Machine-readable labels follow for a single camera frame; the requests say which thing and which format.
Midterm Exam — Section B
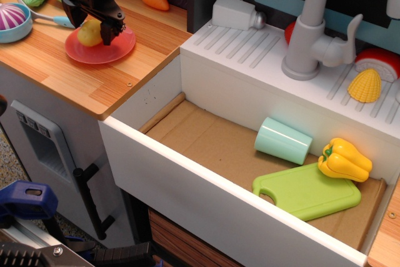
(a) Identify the green plastic cutting board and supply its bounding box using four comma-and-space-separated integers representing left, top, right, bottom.
252, 163, 361, 221

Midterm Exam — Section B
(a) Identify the red white toy sushi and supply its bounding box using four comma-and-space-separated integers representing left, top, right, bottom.
355, 48, 399, 83

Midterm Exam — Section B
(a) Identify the yellow toy potato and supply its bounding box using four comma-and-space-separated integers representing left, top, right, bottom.
77, 19, 103, 47

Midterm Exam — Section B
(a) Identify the grey toy faucet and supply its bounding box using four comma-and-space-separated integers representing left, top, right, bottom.
281, 0, 363, 81

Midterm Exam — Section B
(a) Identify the pink plastic plate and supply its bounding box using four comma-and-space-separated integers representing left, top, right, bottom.
64, 28, 136, 64

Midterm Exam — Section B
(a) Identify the blue clamp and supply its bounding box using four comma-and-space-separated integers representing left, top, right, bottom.
1, 180, 58, 222

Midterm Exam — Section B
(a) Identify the black metal heatsink bracket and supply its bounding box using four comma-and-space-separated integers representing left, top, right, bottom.
0, 241, 154, 267

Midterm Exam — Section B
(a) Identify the white blue toy spoon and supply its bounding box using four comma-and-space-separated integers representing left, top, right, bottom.
17, 0, 75, 29

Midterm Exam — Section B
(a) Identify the mint green plastic cup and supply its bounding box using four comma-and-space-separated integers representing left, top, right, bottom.
254, 117, 313, 165

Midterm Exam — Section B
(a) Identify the cardboard sink liner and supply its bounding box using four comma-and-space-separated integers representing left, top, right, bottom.
139, 93, 387, 250

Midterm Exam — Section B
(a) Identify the yellow toy bell pepper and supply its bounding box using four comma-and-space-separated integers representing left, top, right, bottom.
317, 138, 373, 183

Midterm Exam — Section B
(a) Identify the purple white toy onion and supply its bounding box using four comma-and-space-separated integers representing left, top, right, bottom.
1, 3, 26, 31

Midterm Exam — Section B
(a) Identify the red toy tomato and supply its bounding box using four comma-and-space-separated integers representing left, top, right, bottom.
284, 21, 296, 45

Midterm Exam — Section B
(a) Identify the black cabinet door handle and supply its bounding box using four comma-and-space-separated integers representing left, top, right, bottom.
72, 163, 115, 240

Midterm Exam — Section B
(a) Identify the white salt shaker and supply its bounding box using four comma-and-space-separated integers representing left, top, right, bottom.
211, 0, 266, 31

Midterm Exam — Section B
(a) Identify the blue plastic bowl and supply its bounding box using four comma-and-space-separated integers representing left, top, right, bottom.
1, 3, 33, 44

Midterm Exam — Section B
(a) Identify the yellow toy corn piece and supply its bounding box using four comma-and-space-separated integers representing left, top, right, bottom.
347, 69, 381, 103

